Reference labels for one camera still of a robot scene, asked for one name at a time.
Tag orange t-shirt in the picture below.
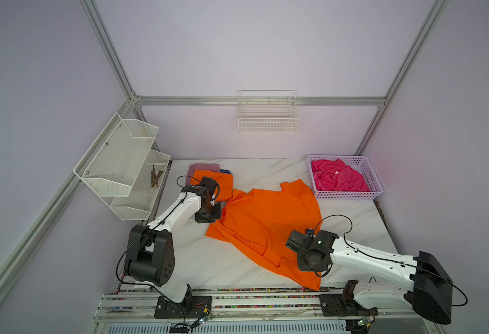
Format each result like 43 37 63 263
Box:
206 180 322 291
190 170 233 202

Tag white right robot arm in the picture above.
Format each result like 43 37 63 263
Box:
286 230 454 325

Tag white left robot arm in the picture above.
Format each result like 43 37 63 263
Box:
124 186 221 303

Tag folded orange t-shirt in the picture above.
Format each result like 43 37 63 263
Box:
190 170 233 202

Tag folded mauve t-shirt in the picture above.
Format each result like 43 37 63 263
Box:
186 164 220 185

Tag wooden clothespins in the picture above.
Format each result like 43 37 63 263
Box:
151 165 164 188

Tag white mesh lower shelf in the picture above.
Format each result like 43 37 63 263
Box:
108 150 171 221

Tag white mesh shelf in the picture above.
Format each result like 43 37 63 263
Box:
108 150 171 221
73 114 158 197

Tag lilac perforated plastic basket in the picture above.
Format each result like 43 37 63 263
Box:
307 155 384 200

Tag pink t-shirt in basket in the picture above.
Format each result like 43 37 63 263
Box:
311 159 370 192

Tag white mesh upper shelf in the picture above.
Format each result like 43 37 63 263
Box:
73 114 158 197

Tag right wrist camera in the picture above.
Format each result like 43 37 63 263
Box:
305 228 315 237

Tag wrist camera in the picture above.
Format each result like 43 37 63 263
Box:
305 228 315 237
199 177 220 201

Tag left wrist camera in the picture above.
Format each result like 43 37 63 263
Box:
199 177 220 201

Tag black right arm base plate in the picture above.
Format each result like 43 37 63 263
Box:
319 294 378 317

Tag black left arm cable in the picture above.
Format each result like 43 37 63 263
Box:
114 175 220 334

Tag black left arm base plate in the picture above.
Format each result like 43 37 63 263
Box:
154 295 213 320

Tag white wire wall basket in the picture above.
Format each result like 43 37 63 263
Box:
238 90 300 134

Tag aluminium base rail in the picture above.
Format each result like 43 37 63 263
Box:
88 285 445 333

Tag aluminium frame profile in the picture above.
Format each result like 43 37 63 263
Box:
0 0 450 318

